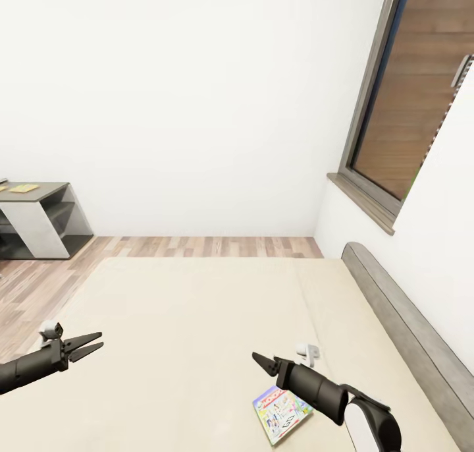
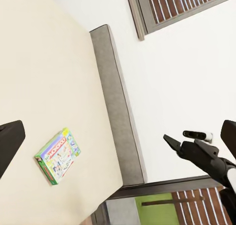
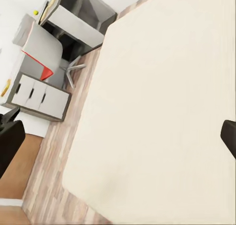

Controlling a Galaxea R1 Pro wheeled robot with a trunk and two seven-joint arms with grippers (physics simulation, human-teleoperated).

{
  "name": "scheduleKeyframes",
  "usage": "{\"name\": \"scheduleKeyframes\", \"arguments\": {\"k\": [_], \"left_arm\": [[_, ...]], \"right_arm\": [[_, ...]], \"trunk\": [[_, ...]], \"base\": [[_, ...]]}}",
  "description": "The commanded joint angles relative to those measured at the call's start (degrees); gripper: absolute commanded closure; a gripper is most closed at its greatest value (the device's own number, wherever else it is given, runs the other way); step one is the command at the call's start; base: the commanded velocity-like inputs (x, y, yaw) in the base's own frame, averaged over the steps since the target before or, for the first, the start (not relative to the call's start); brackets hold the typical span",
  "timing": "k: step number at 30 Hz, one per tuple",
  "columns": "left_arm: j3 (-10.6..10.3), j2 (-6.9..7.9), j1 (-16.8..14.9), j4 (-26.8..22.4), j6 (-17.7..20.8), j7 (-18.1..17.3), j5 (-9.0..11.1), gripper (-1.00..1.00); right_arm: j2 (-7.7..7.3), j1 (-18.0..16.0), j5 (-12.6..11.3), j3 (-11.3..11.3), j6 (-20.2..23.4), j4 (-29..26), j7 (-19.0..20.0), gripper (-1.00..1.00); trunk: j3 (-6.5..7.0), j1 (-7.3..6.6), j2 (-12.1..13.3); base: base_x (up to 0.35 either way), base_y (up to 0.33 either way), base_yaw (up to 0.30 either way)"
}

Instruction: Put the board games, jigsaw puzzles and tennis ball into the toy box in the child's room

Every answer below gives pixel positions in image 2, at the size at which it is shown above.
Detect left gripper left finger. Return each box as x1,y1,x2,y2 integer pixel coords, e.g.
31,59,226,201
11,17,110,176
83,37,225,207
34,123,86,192
0,120,26,179

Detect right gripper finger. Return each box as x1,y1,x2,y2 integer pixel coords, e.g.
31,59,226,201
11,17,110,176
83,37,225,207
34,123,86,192
194,139,219,160
163,135,194,159

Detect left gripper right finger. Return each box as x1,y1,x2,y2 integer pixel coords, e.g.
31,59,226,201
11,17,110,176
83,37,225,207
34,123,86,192
220,120,236,159

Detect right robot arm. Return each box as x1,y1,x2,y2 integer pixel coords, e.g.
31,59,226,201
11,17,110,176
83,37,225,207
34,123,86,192
163,130,236,225

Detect board game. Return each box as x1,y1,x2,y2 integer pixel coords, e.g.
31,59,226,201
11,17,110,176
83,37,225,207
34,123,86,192
35,127,81,185

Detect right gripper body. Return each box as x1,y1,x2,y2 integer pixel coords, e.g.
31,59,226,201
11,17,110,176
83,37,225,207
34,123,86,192
179,141,221,174

